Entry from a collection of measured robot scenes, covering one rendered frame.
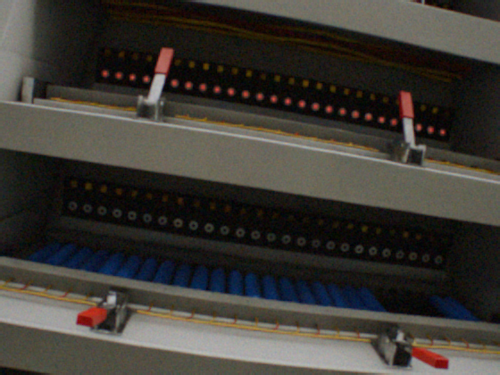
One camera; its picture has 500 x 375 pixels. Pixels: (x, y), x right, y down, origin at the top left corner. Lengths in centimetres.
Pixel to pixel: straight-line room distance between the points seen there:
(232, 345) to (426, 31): 39
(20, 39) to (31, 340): 31
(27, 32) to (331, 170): 36
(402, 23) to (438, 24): 4
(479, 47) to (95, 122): 43
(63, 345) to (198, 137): 22
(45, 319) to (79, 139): 17
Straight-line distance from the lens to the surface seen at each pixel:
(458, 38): 50
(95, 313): 29
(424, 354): 34
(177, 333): 36
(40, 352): 37
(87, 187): 51
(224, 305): 37
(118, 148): 36
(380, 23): 46
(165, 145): 35
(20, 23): 47
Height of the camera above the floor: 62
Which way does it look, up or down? 11 degrees up
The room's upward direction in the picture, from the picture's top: 8 degrees clockwise
